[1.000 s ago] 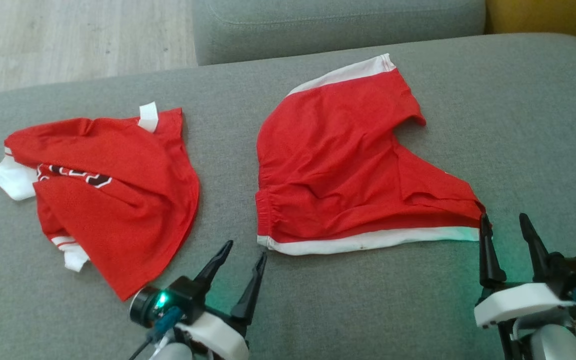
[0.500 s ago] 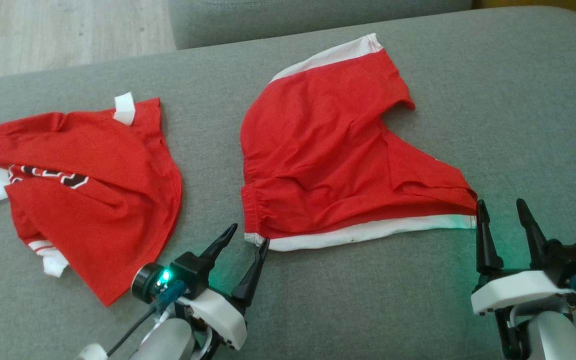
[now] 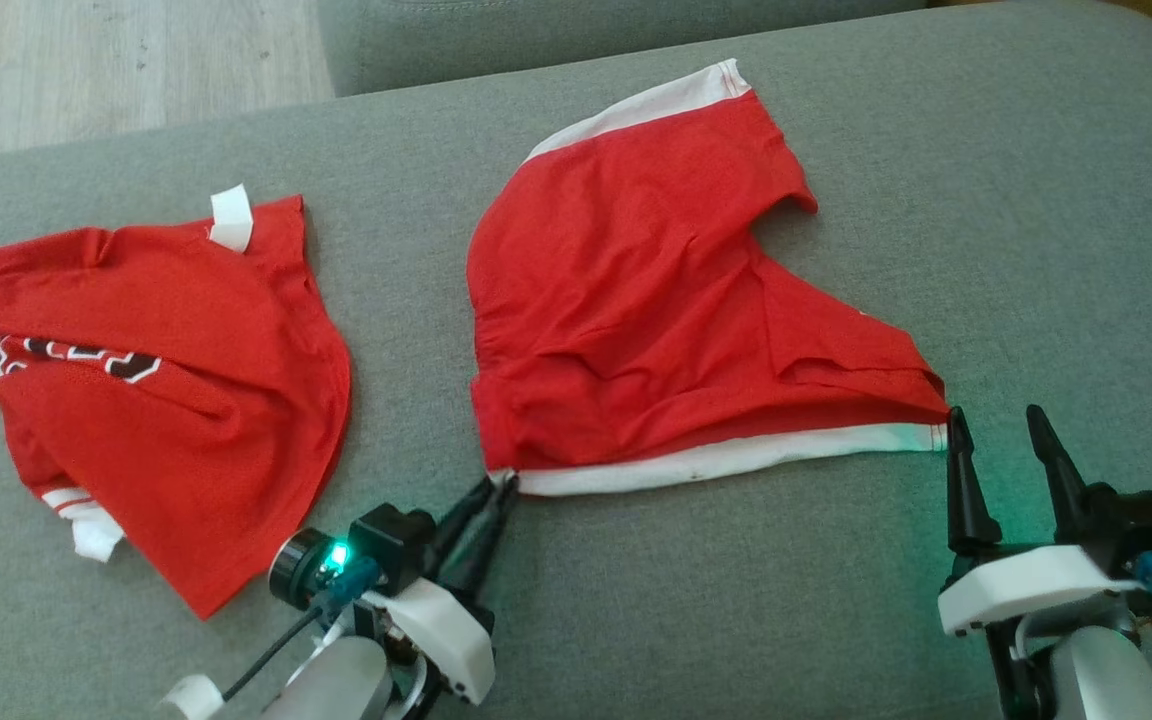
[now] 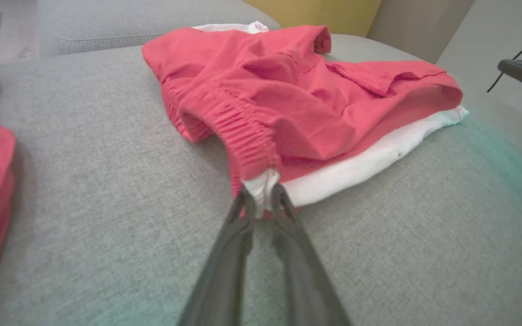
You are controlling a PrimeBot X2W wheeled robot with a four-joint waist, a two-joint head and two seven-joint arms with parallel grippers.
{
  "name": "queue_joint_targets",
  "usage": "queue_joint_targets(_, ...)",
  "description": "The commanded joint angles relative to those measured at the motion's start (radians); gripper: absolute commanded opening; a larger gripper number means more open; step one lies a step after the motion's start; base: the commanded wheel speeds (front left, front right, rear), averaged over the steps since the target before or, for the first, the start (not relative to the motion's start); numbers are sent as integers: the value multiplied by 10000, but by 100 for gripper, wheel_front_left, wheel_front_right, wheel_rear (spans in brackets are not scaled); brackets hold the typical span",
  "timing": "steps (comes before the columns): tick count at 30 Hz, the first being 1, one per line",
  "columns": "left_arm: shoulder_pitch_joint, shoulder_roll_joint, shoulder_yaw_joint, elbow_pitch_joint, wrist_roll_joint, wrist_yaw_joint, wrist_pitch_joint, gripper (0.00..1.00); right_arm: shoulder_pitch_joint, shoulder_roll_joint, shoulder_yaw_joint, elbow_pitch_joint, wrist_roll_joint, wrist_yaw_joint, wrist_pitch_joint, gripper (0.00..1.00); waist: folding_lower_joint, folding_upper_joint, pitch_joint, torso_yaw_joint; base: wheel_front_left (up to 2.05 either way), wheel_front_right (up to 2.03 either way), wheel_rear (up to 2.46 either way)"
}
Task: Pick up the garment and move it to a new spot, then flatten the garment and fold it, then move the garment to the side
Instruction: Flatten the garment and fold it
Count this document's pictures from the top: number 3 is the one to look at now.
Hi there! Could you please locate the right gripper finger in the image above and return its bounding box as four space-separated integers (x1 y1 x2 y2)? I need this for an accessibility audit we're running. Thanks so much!
945 405 1004 554
1025 404 1094 543

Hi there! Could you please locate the red Bulls 23 jersey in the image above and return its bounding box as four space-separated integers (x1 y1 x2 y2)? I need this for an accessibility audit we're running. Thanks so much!
0 185 354 621

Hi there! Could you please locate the large grey sofa seat cushion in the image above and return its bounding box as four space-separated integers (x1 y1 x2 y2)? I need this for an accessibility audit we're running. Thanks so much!
0 0 1152 720

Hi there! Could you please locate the red shorts white stripe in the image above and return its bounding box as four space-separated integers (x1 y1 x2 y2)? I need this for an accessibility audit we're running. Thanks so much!
466 58 952 498

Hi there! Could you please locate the small grey sofa cushion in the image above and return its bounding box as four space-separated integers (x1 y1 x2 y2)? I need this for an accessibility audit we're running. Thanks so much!
316 0 932 99

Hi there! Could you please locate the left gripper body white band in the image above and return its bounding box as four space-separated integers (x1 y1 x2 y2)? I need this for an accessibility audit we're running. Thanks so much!
366 575 499 707

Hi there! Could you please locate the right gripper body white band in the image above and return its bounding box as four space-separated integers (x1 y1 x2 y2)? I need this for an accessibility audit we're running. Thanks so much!
937 543 1147 720

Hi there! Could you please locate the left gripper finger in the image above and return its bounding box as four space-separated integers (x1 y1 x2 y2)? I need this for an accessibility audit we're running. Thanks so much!
429 475 500 573
456 476 521 607

